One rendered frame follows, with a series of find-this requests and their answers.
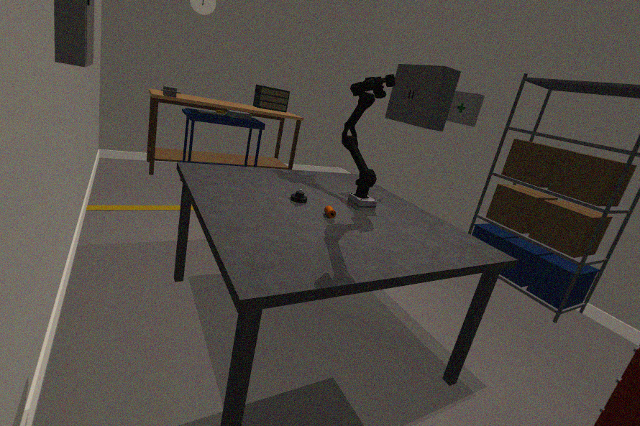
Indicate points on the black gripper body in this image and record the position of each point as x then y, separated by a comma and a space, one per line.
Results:
389, 80

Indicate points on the orange cylinder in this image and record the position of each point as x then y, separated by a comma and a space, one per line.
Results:
330, 211

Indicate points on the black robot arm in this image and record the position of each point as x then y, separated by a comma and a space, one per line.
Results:
367, 177

